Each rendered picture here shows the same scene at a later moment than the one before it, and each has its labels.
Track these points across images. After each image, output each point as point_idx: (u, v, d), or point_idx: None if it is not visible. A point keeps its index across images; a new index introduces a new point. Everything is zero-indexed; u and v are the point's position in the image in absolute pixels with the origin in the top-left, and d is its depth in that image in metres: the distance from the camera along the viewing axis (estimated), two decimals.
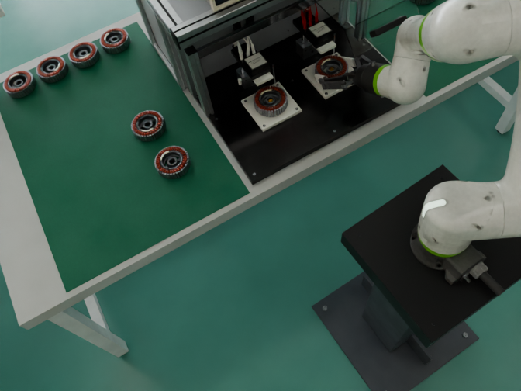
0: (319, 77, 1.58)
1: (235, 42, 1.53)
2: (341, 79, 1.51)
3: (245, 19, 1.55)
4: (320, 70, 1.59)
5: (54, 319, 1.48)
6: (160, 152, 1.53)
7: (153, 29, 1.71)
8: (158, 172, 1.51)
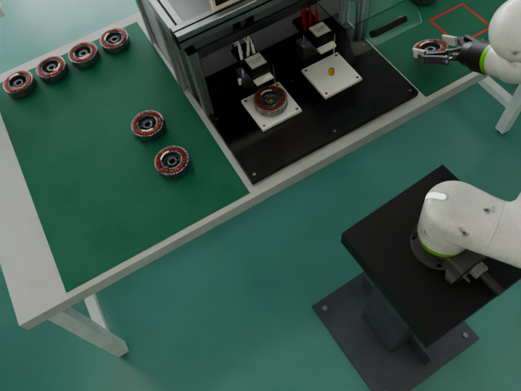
0: (419, 51, 1.55)
1: (235, 42, 1.53)
2: (443, 55, 1.49)
3: (245, 19, 1.55)
4: None
5: (54, 319, 1.48)
6: (160, 152, 1.53)
7: (153, 29, 1.71)
8: (158, 172, 1.51)
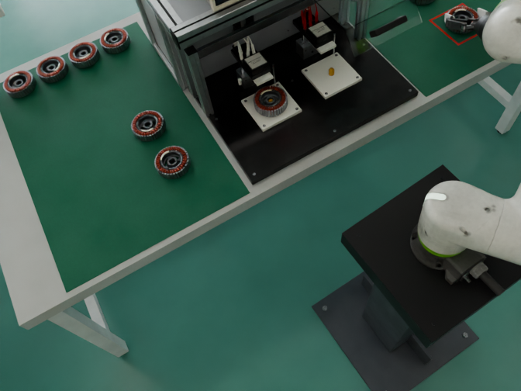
0: (448, 16, 1.68)
1: (235, 42, 1.53)
2: (465, 22, 1.61)
3: (245, 19, 1.55)
4: (450, 15, 1.71)
5: (54, 319, 1.48)
6: (160, 152, 1.53)
7: (153, 29, 1.71)
8: (158, 172, 1.51)
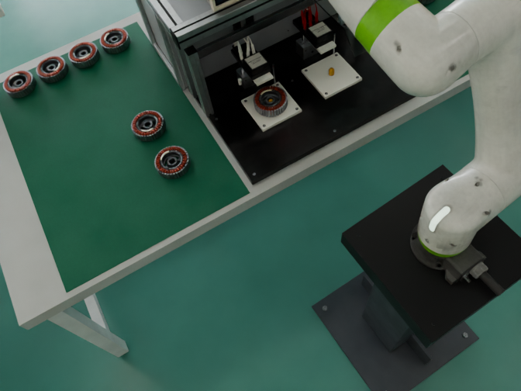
0: None
1: (235, 42, 1.53)
2: None
3: (245, 19, 1.55)
4: None
5: (54, 319, 1.48)
6: (160, 152, 1.53)
7: (153, 29, 1.71)
8: (158, 172, 1.51)
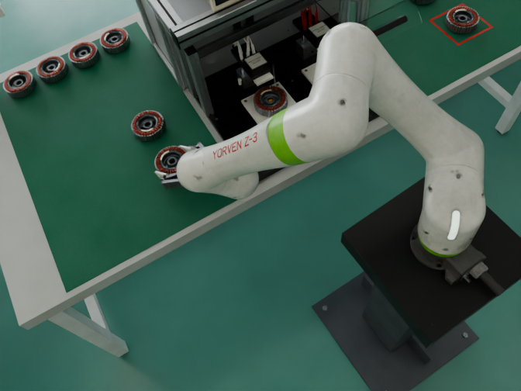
0: (160, 174, 1.49)
1: (235, 42, 1.53)
2: None
3: (245, 19, 1.55)
4: (450, 15, 1.71)
5: (54, 319, 1.48)
6: (160, 152, 1.53)
7: (153, 29, 1.71)
8: None
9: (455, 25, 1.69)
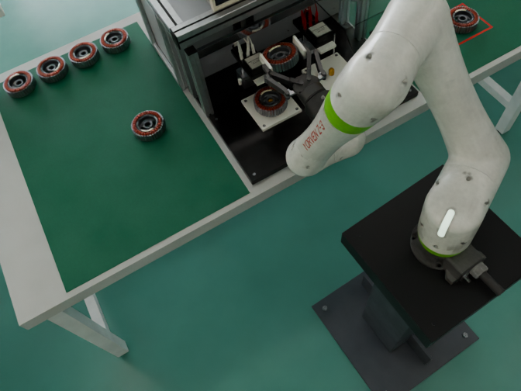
0: (264, 62, 1.40)
1: (235, 42, 1.53)
2: (286, 81, 1.38)
3: (245, 19, 1.55)
4: (450, 15, 1.71)
5: (54, 319, 1.48)
6: (271, 45, 1.46)
7: (153, 29, 1.71)
8: None
9: (455, 25, 1.69)
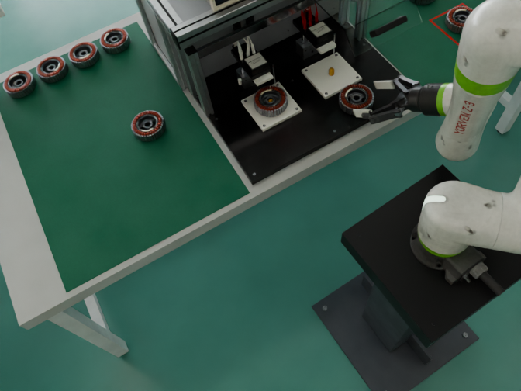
0: (361, 112, 1.48)
1: (235, 42, 1.53)
2: (390, 108, 1.43)
3: (245, 19, 1.55)
4: (450, 15, 1.71)
5: (54, 319, 1.48)
6: (344, 89, 1.56)
7: (153, 29, 1.71)
8: (345, 108, 1.54)
9: (455, 25, 1.69)
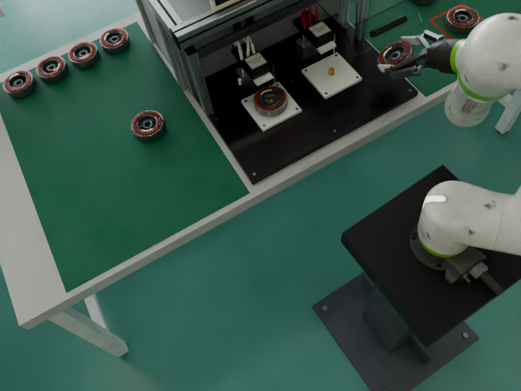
0: (384, 67, 1.46)
1: (235, 42, 1.53)
2: (410, 64, 1.39)
3: (245, 19, 1.55)
4: (450, 15, 1.71)
5: (54, 319, 1.48)
6: (383, 50, 1.52)
7: (153, 29, 1.71)
8: None
9: (455, 25, 1.69)
